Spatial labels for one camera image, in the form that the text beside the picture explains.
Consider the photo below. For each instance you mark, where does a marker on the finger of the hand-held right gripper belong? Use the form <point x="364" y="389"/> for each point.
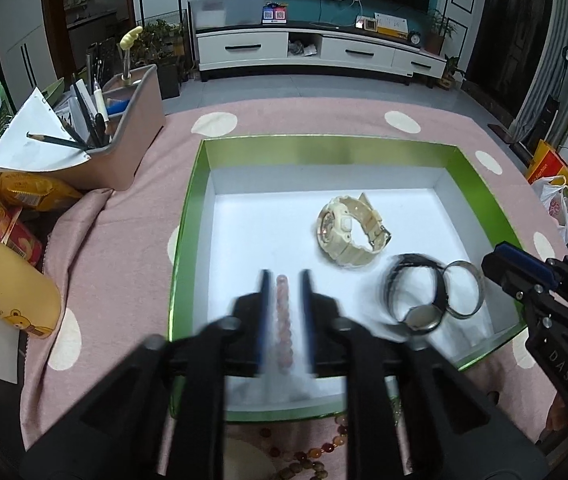
<point x="524" y="260"/>
<point x="509" y="275"/>

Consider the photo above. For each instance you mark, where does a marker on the white television cabinet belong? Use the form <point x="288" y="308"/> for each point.
<point x="244" y="50"/>

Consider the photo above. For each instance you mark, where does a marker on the blue plastic item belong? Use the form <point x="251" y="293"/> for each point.
<point x="116" y="107"/>

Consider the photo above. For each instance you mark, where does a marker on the yellow snack packet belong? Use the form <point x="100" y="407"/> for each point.
<point x="28" y="192"/>

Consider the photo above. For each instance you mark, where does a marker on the black wristwatch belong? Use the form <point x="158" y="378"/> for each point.
<point x="424" y="317"/>

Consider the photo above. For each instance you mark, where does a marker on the person's right hand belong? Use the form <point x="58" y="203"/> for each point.
<point x="559" y="412"/>

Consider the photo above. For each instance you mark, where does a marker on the pink desk organizer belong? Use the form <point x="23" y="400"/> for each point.
<point x="133" y="140"/>

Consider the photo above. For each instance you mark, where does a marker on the potted plant in brown pot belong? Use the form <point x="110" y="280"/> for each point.
<point x="434" y="42"/>

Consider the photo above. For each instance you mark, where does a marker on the cream wristwatch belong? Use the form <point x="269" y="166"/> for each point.
<point x="336" y="225"/>

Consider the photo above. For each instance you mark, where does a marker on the black alarm clock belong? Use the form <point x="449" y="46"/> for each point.
<point x="414" y="38"/>

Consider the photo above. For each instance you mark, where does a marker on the green gift box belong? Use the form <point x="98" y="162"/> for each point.
<point x="244" y="220"/>

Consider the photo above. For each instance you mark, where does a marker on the white plastic bag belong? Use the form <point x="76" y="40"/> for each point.
<point x="556" y="205"/>

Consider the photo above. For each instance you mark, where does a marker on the dark pencil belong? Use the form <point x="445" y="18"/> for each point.
<point x="53" y="140"/>

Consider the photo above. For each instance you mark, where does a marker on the red sign stand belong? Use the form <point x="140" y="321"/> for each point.
<point x="281" y="13"/>

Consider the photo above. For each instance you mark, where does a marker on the white crumpled packet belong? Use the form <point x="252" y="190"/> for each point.
<point x="301" y="49"/>

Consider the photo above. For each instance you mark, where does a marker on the dark upright utensil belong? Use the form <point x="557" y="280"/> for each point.
<point x="94" y="65"/>

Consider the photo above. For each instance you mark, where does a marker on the yellow white box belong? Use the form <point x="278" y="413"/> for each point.
<point x="391" y="25"/>

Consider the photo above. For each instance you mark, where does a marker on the yellow red shopping bag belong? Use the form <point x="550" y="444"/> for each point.
<point x="546" y="162"/>

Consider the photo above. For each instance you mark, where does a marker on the yellow banana-topped stick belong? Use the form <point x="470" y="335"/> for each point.
<point x="130" y="37"/>

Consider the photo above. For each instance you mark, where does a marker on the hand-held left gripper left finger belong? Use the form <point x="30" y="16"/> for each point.
<point x="264" y="320"/>

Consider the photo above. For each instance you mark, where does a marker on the green plants in black planter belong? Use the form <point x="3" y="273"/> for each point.
<point x="158" y="40"/>

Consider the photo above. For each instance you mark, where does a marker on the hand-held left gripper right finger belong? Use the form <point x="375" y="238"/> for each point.
<point x="308" y="320"/>

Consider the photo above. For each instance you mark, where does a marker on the yellow bear-print bottle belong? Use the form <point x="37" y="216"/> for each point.
<point x="8" y="290"/>

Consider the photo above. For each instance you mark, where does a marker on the white marker pen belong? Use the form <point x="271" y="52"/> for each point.
<point x="99" y="105"/>

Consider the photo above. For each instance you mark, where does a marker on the small white desk device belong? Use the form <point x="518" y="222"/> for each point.
<point x="365" y="23"/>

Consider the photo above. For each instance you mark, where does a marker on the clear plastic storage box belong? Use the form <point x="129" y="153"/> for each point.
<point x="229" y="10"/>

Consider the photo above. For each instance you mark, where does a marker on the small potted floor plant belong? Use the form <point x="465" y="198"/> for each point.
<point x="451" y="77"/>

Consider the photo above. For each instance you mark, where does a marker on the pink polka-dot tablecloth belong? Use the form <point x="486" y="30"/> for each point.
<point x="314" y="120"/>

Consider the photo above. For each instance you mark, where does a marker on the dark doormat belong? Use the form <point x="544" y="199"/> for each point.
<point x="500" y="132"/>

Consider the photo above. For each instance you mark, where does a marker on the black pen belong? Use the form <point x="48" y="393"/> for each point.
<point x="86" y="112"/>

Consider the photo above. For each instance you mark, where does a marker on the blue sign stand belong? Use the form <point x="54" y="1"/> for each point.
<point x="268" y="13"/>

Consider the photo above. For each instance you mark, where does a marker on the silver bangle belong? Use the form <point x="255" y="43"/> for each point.
<point x="479" y="287"/>

